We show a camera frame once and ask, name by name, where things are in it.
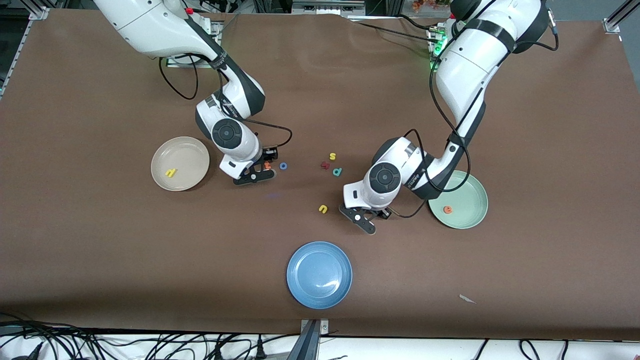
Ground silver metal box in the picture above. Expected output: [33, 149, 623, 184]
[292, 0, 366, 15]

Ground silver metal bracket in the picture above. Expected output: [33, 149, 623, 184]
[300, 318, 330, 335]

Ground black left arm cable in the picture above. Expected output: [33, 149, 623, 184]
[389, 45, 472, 220]

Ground blue plate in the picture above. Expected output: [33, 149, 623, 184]
[286, 241, 353, 310]

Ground pale green plate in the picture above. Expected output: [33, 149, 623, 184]
[427, 170, 489, 230]

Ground silver aluminium table rail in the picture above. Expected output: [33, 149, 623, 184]
[602, 0, 640, 35]
[0, 6, 49, 101]

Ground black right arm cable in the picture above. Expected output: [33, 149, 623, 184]
[159, 55, 293, 151]

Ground black aluminium frame post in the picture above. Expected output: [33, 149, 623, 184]
[366, 0, 403, 16]

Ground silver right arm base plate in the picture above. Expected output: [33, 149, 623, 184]
[165, 20, 223, 68]

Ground orange artificial flowers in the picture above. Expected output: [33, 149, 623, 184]
[412, 0, 451, 13]

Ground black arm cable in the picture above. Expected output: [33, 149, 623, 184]
[159, 55, 293, 151]
[389, 45, 472, 220]

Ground beige brown plate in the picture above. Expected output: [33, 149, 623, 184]
[150, 136, 211, 192]

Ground black base cable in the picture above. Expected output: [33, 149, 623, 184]
[397, 14, 441, 32]
[350, 21, 442, 44]

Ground grey aluminium profile post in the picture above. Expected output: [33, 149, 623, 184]
[287, 320, 321, 360]

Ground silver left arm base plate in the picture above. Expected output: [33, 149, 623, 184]
[427, 22, 448, 60]

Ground brown table cover sheet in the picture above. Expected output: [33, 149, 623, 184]
[0, 7, 640, 341]

